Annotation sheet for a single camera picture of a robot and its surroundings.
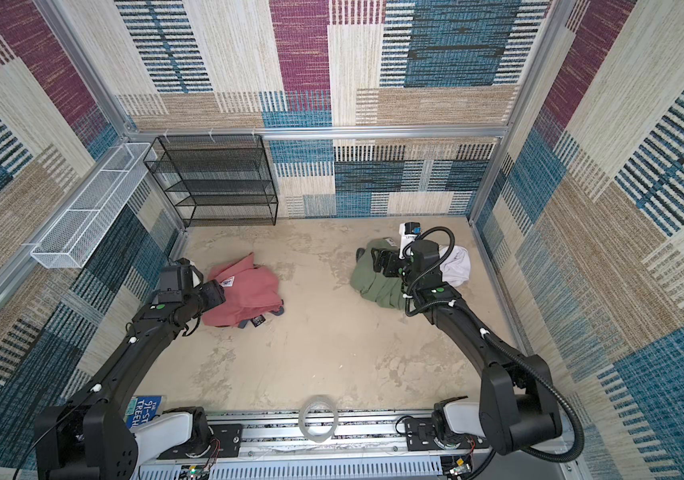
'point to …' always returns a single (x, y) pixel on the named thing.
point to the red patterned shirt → (250, 291)
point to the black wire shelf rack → (227, 177)
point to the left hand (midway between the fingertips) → (214, 286)
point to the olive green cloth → (373, 285)
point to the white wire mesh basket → (73, 237)
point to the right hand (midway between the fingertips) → (385, 253)
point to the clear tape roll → (322, 437)
